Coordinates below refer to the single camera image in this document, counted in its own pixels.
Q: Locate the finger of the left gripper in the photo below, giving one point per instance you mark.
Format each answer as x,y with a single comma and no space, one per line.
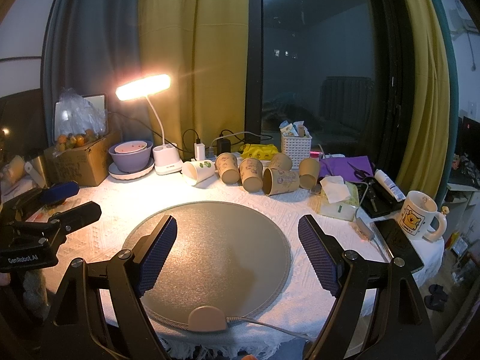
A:
77,218
57,193

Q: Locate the yellow curtain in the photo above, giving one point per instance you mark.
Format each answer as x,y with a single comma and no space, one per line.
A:
427,144
202,46

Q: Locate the white mug bear print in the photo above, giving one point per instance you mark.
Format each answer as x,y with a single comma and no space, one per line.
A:
420,218

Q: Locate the white desk lamp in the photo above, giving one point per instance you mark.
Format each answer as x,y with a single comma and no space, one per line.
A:
166,156

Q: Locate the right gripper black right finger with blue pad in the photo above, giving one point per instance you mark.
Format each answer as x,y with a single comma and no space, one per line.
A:
399,326

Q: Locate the white cream tube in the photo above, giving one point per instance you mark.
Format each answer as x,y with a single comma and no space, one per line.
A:
389,185

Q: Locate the tissue pack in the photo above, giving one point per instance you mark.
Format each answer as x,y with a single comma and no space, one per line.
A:
339,199

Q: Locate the white paper cup green print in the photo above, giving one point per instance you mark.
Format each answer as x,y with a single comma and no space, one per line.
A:
195,172

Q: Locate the purple folder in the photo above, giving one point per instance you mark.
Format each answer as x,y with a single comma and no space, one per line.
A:
338,166

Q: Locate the black power adapter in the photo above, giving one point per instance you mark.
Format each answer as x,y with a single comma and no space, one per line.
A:
223,145

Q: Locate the round grey heating mat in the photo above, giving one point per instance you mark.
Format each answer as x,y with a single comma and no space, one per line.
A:
225,255

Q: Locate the black notebook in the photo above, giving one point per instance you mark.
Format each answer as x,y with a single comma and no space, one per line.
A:
375,200

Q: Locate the cardboard box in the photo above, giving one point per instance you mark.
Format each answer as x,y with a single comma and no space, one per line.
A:
86,165

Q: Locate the brown paper cup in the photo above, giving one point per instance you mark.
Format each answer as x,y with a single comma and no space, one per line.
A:
251,172
228,169
281,161
308,170

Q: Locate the brown paper cup back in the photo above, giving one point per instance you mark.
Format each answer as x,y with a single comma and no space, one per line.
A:
281,161

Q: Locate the white plate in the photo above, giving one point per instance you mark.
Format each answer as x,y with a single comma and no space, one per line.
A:
117,174

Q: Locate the white plastic basket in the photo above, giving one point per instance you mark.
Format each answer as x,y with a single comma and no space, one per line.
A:
297,148

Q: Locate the yellow curtain left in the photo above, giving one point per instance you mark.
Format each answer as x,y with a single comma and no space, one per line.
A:
202,46

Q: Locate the purple bowl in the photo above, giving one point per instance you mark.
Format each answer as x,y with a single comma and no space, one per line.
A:
131,156

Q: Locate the black scissors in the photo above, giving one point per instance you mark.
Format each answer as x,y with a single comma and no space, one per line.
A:
360,174

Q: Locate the yellow curtain right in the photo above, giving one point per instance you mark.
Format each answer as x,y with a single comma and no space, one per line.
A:
427,144

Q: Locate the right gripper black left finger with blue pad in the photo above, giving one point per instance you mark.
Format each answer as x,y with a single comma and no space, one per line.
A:
97,312

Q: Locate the black smartphone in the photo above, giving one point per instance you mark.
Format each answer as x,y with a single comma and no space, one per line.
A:
398,243

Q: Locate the teal curtain left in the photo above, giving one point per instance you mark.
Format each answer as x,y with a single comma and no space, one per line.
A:
92,47

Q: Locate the beige mat controller knob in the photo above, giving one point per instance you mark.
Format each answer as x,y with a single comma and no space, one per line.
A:
207,319

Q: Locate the yellow snack packet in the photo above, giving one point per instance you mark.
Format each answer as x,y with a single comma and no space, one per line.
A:
258,151

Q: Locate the white tablet behind bag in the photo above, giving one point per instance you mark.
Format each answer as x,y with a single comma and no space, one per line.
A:
98,103

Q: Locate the clear plastic bag of fruit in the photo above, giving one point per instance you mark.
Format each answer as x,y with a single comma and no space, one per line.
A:
71,141

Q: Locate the brown paper cup right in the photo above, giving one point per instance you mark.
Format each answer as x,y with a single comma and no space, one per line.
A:
308,170

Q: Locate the white phone charger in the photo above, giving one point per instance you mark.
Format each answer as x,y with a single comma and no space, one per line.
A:
199,150

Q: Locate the brown paper cup pig drawing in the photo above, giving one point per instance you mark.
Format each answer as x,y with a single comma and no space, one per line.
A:
278,181

